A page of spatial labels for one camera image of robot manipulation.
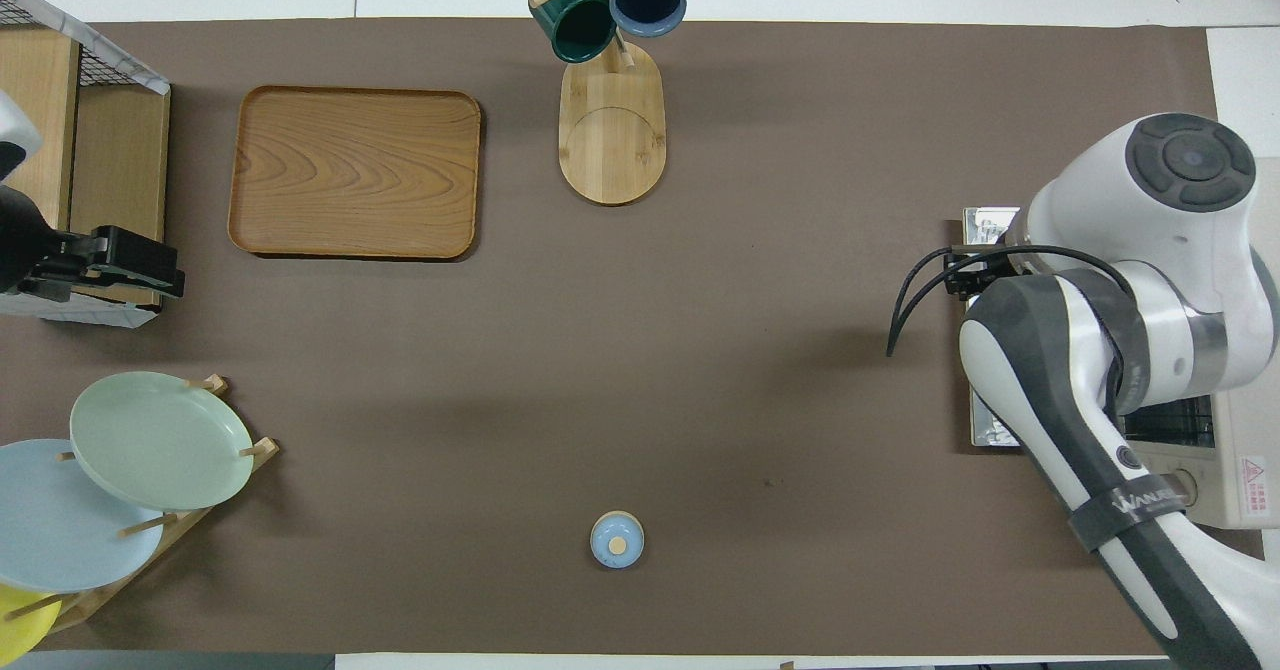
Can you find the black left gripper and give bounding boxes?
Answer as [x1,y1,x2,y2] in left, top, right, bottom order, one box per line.
[20,225,187,305]

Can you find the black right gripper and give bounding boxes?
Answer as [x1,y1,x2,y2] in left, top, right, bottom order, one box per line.
[944,246,1017,298]

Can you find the white toaster oven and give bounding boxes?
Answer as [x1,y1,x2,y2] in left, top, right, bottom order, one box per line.
[962,207,1280,531]

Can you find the wooden stepped shelf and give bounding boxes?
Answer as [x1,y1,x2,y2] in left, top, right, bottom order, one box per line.
[0,28,171,311]

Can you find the pale green plate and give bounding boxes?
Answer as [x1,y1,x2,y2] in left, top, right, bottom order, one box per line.
[70,371,255,511]

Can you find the wooden serving tray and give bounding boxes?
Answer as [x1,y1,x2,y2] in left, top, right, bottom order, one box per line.
[228,86,482,260]

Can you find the wooden plate rack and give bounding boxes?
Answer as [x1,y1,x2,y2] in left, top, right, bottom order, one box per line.
[0,375,279,636]

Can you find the light blue racked plate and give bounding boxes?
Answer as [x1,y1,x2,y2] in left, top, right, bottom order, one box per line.
[0,439,166,593]

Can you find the brown table mat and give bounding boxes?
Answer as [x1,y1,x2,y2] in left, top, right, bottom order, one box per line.
[0,18,1263,656]

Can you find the yellow plate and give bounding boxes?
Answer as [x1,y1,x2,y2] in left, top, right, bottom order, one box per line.
[0,583,63,663]

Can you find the wooden mug tree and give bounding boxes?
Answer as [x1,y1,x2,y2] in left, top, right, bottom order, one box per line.
[530,0,691,206]

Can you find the small blue wooden-knob bell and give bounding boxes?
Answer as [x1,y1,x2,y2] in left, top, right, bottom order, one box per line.
[590,511,645,570]

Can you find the dark green mug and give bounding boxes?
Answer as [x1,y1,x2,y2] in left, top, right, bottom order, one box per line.
[528,0,617,64]

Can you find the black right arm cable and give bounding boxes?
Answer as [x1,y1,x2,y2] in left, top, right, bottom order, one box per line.
[886,243,1136,358]

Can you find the black wire basket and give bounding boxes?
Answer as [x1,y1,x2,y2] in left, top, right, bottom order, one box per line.
[0,0,166,329]

